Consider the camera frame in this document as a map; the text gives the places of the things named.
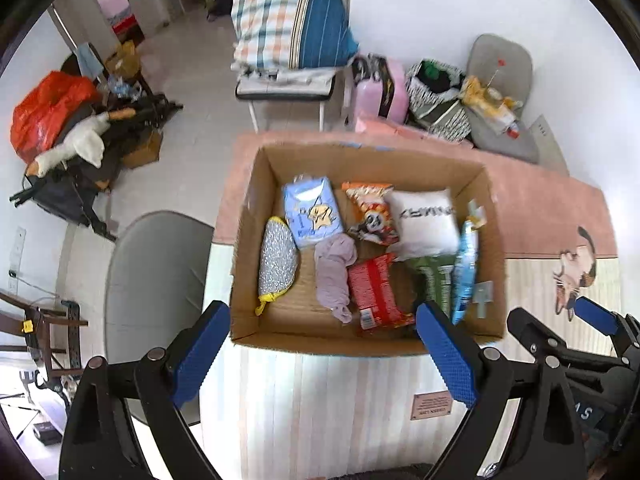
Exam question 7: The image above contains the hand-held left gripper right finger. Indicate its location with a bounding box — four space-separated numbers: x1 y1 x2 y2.
415 301 588 480

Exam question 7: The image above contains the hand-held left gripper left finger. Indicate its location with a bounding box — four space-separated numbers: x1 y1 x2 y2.
59 300 232 480

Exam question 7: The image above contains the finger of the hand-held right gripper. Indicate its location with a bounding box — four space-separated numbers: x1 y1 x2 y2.
574 296 640 358
506 307 626 378

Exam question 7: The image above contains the green packet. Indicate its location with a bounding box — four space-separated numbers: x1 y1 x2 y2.
406 255 458 316

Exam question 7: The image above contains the blue tube packet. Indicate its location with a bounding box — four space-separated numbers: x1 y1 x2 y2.
450 200 488 326

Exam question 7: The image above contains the red snack packet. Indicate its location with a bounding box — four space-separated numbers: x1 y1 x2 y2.
346 253 417 331

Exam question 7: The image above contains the silver scrubbing mitt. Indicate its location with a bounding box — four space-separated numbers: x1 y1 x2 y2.
255 216 301 317

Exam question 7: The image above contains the white pouch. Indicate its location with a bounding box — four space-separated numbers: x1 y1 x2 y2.
385 188 461 261

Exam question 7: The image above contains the purple sock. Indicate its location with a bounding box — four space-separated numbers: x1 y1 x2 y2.
314 233 359 325

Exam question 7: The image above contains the orange panda snack packet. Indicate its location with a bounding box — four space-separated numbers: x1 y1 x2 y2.
341 181 401 247

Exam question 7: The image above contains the blue tissue pack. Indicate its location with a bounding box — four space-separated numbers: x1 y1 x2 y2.
282 175 346 251

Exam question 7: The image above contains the grey plastic chair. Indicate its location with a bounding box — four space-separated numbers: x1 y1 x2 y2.
104 211 216 426

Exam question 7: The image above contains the striped cat print table mat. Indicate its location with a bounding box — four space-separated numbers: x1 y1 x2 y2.
200 130 621 480

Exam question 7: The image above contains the dark fleece clothing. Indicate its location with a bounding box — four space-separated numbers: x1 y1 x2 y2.
345 462 436 480

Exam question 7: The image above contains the dark wooden chair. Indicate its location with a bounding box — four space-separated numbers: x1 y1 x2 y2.
0 290 88 386

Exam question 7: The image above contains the small black device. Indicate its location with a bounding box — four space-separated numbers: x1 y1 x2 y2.
31 422 62 447

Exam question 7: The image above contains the white leaning board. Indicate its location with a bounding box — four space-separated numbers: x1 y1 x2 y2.
530 114 571 177

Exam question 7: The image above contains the white power strip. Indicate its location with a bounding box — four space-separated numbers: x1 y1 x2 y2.
10 226 27 277

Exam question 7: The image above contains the brown cardboard box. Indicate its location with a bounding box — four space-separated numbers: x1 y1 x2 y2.
120 130 165 170

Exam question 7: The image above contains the black folded stroller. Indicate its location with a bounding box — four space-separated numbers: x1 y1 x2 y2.
9 92 183 241

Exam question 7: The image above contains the white packet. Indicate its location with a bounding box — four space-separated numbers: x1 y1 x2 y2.
482 102 518 133

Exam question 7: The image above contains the pink folded mat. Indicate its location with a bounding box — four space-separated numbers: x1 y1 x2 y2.
355 115 473 148

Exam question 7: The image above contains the white goose plush toy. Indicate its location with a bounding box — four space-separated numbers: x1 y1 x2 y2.
27 107 136 178

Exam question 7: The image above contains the patterned tote bag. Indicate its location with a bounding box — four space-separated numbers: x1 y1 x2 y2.
404 58 475 143

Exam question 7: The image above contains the yellow plastic bag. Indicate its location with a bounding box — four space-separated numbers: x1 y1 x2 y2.
460 76 501 108

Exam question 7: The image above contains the clear plastic bottle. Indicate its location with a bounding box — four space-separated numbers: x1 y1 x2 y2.
482 59 508 92

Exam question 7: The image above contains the pink suitcase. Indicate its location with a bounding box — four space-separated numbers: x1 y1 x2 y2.
345 54 407 128

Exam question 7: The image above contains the grey cushioned chair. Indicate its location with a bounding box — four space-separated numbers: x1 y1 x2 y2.
465 34 541 165

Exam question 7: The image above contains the white bench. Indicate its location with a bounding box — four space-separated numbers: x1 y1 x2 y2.
235 67 338 133

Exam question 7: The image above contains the red plastic bag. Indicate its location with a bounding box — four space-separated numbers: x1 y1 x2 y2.
10 71 101 163

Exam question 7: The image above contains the yellow cardboard box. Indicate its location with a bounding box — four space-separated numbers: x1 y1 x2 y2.
103 40 141 77

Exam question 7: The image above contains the light blue cloth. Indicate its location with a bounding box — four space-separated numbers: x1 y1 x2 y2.
75 42 103 78

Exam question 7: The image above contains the plaid bedding bundle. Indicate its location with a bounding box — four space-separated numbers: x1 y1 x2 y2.
230 0 360 73

